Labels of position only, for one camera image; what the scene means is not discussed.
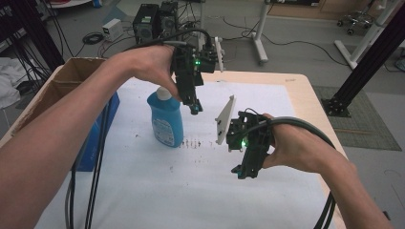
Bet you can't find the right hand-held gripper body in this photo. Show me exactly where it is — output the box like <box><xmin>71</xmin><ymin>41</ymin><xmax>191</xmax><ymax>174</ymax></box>
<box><xmin>215</xmin><ymin>94</ymin><xmax>275</xmax><ymax>175</ymax></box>

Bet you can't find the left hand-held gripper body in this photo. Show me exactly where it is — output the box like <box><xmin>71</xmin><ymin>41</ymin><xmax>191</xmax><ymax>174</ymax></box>
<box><xmin>170</xmin><ymin>35</ymin><xmax>225</xmax><ymax>96</ymax></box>

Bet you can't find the blue bottle with white cap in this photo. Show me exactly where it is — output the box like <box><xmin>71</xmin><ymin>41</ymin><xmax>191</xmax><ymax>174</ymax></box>
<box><xmin>146</xmin><ymin>86</ymin><xmax>185</xmax><ymax>149</ymax></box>

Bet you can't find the person's right hand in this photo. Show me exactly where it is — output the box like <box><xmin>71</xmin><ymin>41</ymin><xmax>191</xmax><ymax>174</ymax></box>
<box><xmin>261</xmin><ymin>113</ymin><xmax>339</xmax><ymax>175</ymax></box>

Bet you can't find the person's left hand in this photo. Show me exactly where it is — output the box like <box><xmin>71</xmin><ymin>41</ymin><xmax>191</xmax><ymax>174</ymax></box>
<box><xmin>117</xmin><ymin>44</ymin><xmax>183</xmax><ymax>103</ymax></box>

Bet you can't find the scatter of dark crumbs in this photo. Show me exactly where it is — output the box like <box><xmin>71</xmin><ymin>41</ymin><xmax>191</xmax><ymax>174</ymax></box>
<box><xmin>179</xmin><ymin>137</ymin><xmax>215</xmax><ymax>150</ymax></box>

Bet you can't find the dark grey computer tower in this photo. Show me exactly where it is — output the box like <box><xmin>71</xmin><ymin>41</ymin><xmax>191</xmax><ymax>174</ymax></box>
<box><xmin>158</xmin><ymin>0</ymin><xmax>180</xmax><ymax>38</ymax></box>

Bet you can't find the white desk leg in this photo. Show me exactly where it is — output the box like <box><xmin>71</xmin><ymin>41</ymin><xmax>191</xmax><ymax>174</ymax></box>
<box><xmin>250</xmin><ymin>0</ymin><xmax>271</xmax><ymax>66</ymax></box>

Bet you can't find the white table mat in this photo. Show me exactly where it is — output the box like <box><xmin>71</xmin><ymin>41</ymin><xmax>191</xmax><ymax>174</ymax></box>
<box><xmin>33</xmin><ymin>76</ymin><xmax>338</xmax><ymax>229</ymax></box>

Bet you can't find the black computer tower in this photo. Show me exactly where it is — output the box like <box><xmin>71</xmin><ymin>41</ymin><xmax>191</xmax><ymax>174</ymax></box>
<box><xmin>132</xmin><ymin>3</ymin><xmax>160</xmax><ymax>45</ymax></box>

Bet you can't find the white power supply box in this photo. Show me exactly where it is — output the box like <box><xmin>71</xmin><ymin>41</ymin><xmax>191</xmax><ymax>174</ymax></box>
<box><xmin>101</xmin><ymin>17</ymin><xmax>124</xmax><ymax>43</ymax></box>

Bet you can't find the blue carton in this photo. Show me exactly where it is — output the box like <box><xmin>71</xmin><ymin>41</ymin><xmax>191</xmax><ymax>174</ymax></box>
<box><xmin>75</xmin><ymin>91</ymin><xmax>121</xmax><ymax>173</ymax></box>

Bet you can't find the green floor mat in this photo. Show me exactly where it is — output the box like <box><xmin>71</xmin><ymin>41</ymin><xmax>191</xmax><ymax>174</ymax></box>
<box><xmin>312</xmin><ymin>85</ymin><xmax>403</xmax><ymax>153</ymax></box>

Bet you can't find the brown cardboard box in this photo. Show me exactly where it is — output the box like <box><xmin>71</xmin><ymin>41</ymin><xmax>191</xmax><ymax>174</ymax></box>
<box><xmin>11</xmin><ymin>56</ymin><xmax>109</xmax><ymax>138</ymax></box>

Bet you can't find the office chair base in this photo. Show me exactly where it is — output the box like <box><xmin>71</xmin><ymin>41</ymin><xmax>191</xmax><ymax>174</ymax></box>
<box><xmin>335</xmin><ymin>9</ymin><xmax>376</xmax><ymax>36</ymax></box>

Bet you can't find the white cloth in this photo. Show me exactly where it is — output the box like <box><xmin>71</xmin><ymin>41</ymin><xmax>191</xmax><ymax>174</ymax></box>
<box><xmin>0</xmin><ymin>56</ymin><xmax>32</xmax><ymax>110</ymax></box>

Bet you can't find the grey right gripper cable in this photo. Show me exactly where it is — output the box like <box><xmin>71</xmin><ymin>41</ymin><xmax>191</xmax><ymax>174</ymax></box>
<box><xmin>249</xmin><ymin>115</ymin><xmax>337</xmax><ymax>229</ymax></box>

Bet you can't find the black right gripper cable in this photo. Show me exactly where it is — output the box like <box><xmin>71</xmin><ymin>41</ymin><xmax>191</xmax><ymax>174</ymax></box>
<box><xmin>313</xmin><ymin>192</ymin><xmax>335</xmax><ymax>229</ymax></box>

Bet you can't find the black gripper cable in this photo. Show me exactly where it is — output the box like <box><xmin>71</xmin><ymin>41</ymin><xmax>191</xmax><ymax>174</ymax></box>
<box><xmin>83</xmin><ymin>28</ymin><xmax>214</xmax><ymax>229</ymax></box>
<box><xmin>313</xmin><ymin>192</ymin><xmax>335</xmax><ymax>229</ymax></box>

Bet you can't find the black floor cable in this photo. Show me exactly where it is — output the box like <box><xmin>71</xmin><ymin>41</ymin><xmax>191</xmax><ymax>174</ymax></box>
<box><xmin>221</xmin><ymin>15</ymin><xmax>350</xmax><ymax>68</ymax></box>

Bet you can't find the coiled black cable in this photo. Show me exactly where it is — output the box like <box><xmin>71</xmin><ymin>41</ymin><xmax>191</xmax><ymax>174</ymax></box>
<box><xmin>81</xmin><ymin>31</ymin><xmax>106</xmax><ymax>46</ymax></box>

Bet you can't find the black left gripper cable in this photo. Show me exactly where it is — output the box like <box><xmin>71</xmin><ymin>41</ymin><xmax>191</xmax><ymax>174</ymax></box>
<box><xmin>83</xmin><ymin>28</ymin><xmax>214</xmax><ymax>229</ymax></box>

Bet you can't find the black aluminium post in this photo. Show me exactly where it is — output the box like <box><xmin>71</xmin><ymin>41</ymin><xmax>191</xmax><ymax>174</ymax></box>
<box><xmin>320</xmin><ymin>11</ymin><xmax>405</xmax><ymax>117</ymax></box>

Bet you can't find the white slanted stand frame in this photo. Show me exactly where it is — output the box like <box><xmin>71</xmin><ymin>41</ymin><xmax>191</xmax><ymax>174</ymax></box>
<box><xmin>333</xmin><ymin>0</ymin><xmax>405</xmax><ymax>71</ymax></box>

